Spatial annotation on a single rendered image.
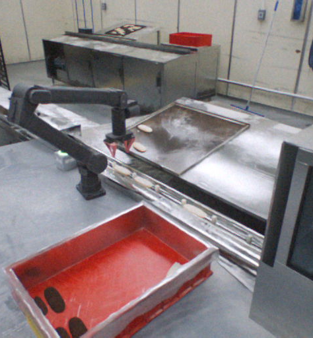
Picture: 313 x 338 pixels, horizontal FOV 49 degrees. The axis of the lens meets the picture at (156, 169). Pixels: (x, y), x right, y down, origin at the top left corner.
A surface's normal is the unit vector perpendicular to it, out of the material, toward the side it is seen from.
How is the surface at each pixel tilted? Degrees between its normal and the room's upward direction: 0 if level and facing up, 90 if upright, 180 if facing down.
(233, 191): 10
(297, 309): 90
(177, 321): 0
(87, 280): 0
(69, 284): 0
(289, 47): 90
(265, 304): 90
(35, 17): 90
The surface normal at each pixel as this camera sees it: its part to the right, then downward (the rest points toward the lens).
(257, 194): -0.13, -0.81
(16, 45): 0.69, 0.34
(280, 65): -0.73, 0.32
